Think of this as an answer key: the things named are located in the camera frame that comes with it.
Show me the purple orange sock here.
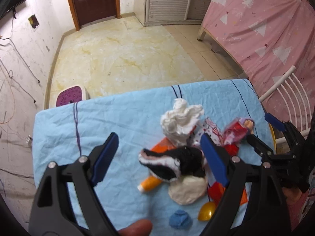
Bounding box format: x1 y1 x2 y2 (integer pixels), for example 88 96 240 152
239 118 255 134

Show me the orange cardboard box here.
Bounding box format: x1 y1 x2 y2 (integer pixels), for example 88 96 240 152
152 137 248 205

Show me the Hello Kitty snack wrapper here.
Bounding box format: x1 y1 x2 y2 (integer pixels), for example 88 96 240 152
190 117 223 149

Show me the white tissue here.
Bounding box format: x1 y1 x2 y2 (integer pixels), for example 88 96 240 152
160 98 204 147

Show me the right hand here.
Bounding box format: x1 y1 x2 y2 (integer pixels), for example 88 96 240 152
282 187 303 206

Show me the left hand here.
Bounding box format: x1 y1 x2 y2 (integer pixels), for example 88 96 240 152
118 219 153 236

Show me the yellow round stool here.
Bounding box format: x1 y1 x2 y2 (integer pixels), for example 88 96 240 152
268 123 277 154

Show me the white metal chair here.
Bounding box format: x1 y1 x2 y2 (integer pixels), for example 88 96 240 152
259 66 312 137

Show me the yellow plastic egg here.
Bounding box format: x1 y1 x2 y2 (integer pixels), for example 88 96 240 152
197 201 216 222

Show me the cream round pad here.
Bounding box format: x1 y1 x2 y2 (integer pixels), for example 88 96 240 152
168 175 208 206

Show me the light blue bed sheet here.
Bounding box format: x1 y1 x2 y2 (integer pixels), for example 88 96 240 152
32 79 274 235

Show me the blue crumpled cloth ball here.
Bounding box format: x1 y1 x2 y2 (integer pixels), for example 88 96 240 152
169 210 193 230

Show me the black and white sock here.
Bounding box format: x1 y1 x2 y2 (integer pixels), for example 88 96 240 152
138 146 207 183

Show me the pink bed curtain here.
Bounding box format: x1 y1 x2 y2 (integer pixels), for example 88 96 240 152
202 0 314 121

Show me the orange thread spool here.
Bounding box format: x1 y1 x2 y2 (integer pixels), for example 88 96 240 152
137 176 162 193

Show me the white louvered wardrobe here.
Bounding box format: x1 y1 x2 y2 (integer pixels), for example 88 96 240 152
133 0 211 26

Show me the dark brown door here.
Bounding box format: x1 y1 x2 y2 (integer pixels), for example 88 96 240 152
68 0 121 31

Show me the black wall cable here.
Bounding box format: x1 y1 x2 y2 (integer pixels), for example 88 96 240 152
0 9 41 104

